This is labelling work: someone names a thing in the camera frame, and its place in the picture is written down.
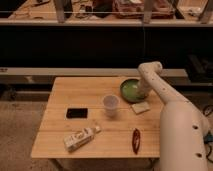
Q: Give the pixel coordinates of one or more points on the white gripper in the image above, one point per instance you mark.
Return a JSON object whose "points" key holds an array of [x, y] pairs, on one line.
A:
{"points": [[144, 88]]}

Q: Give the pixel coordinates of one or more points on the green ceramic bowl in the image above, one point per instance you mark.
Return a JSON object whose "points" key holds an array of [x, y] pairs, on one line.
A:
{"points": [[129, 90]]}

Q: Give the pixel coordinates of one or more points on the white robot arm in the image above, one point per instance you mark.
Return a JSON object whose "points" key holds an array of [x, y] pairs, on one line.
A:
{"points": [[182, 125]]}

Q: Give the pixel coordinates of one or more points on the wooden folding table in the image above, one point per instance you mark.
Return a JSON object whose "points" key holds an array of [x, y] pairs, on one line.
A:
{"points": [[127, 135]]}

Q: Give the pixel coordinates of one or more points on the black smartphone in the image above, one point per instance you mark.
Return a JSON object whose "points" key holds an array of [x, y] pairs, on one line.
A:
{"points": [[73, 113]]}

